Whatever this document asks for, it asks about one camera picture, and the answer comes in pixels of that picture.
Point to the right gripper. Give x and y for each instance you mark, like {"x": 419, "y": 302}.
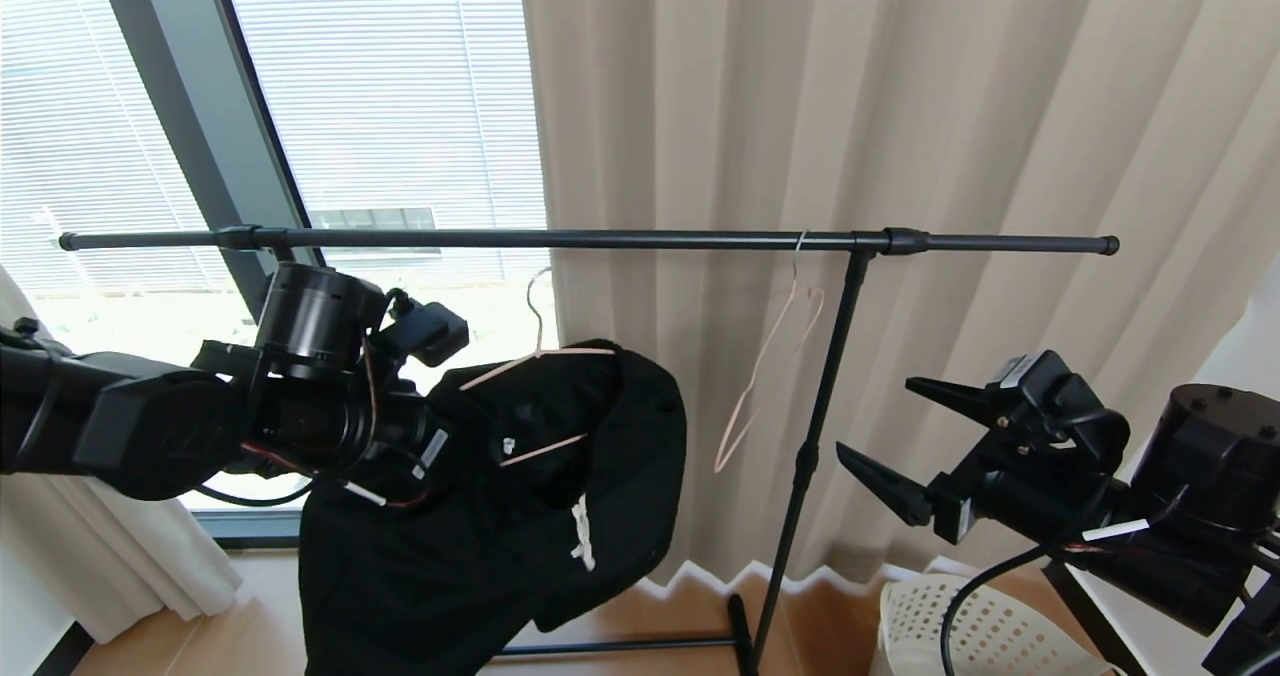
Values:
{"x": 1020, "y": 491}

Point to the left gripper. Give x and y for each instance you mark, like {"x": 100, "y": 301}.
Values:
{"x": 385, "y": 441}

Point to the black shorts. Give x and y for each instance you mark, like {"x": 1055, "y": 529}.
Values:
{"x": 450, "y": 556}

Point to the pink clothes hanger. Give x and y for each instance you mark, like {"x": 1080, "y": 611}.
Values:
{"x": 560, "y": 352}
{"x": 765, "y": 351}

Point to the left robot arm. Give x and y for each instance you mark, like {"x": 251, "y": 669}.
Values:
{"x": 130, "y": 416}

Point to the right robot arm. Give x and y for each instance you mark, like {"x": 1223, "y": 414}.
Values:
{"x": 1220, "y": 476}

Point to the white laundry basket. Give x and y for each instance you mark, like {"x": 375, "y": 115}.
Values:
{"x": 980, "y": 626}

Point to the black clothes rack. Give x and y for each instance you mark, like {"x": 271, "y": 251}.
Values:
{"x": 650, "y": 240}

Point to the beige curtain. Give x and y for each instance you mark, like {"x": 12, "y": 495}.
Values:
{"x": 100, "y": 556}
{"x": 950, "y": 106}

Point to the window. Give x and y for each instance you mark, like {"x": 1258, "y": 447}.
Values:
{"x": 400, "y": 86}

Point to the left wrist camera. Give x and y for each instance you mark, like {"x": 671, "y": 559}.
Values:
{"x": 430, "y": 331}

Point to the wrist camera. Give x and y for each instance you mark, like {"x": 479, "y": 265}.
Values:
{"x": 430, "y": 331}
{"x": 1060, "y": 396}

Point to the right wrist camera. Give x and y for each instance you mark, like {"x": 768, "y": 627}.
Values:
{"x": 1060, "y": 396}

